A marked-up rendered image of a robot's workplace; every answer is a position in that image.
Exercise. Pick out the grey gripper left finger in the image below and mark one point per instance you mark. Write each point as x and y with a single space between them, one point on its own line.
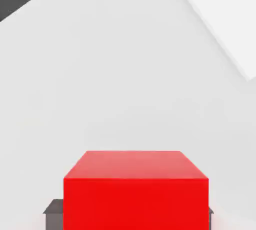
54 216

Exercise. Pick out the small red cube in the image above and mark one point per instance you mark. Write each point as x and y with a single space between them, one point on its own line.
136 200

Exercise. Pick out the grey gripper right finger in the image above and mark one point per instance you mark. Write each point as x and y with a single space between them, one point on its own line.
210 220

